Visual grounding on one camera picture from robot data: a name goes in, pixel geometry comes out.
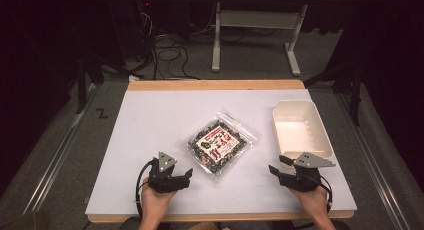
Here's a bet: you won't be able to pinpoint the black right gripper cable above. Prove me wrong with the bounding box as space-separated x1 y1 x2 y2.
313 175 334 215

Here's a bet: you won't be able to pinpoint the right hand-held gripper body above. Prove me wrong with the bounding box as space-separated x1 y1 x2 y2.
278 151 336 193

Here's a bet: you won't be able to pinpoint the cream plastic box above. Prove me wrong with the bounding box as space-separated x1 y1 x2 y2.
271 99 336 161

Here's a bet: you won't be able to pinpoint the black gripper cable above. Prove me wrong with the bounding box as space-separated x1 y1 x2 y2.
313 175 334 215
134 159 158 221

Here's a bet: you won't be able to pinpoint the white metal desk frame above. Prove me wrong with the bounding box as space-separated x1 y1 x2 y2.
211 1 310 77

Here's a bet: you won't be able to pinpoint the dark computer tower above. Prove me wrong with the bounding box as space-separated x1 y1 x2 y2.
132 0 159 59

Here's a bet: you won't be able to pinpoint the black floor cables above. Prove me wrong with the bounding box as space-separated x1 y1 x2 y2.
133 9 202 82

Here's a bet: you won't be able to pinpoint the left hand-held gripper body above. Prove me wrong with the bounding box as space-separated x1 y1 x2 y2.
147 151 192 195

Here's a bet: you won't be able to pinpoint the clear plastic bag with print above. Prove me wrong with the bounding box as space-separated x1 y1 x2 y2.
185 111 260 182

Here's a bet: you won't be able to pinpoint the person's right hand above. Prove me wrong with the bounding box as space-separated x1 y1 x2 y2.
288 184 331 218

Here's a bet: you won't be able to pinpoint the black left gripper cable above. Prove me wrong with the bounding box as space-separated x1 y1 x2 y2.
134 159 158 221

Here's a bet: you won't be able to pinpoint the metal floor rail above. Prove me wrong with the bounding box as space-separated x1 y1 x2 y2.
22 85 98 215
335 89 413 230

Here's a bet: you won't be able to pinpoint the white table sheet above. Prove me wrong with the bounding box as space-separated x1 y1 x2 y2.
84 88 358 215

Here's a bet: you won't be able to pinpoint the black stand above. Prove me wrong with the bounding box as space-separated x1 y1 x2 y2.
75 52 105 115
303 61 364 127

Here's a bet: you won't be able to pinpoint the wooden table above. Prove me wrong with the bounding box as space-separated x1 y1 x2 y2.
86 78 356 224

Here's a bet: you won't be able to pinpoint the person's left hand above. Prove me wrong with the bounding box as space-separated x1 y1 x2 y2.
141 177 178 222

